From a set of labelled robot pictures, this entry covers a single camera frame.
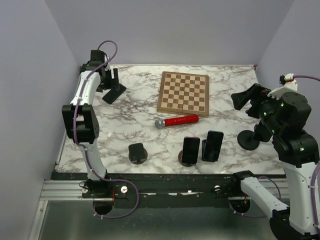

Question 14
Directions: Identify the left round wooden phone stand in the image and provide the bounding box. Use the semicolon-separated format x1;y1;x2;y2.
128;143;148;165

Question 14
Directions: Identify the black mounting rail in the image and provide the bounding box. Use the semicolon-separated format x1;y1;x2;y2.
79;173;245;209

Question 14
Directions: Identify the black round-base phone holder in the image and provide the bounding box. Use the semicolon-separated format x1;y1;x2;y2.
237;123;272;151

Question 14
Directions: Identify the black folding phone stand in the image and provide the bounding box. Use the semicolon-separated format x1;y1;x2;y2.
201;139;207;161

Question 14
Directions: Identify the red glitter toy microphone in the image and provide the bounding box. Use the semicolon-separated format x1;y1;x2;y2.
154;114;199;129

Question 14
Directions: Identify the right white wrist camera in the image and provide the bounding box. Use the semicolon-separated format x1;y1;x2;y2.
267;73;298;100

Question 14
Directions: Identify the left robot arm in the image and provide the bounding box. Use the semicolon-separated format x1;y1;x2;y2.
61;49;126;198

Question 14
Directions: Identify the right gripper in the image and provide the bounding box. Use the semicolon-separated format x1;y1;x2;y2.
231;81;283;134

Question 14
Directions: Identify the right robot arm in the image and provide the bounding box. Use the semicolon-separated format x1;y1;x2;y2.
230;84;320;240

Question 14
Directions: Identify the round wooden phone stand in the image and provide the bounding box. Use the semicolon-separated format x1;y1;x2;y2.
128;143;148;165
178;150;194;167

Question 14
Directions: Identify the black phone blue case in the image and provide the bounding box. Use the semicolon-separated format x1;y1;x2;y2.
204;130;224;163

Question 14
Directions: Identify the black phone purple case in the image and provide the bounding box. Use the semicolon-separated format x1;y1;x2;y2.
181;136;200;165

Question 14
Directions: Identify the wooden chessboard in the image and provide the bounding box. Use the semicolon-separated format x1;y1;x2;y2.
156;71;210;118

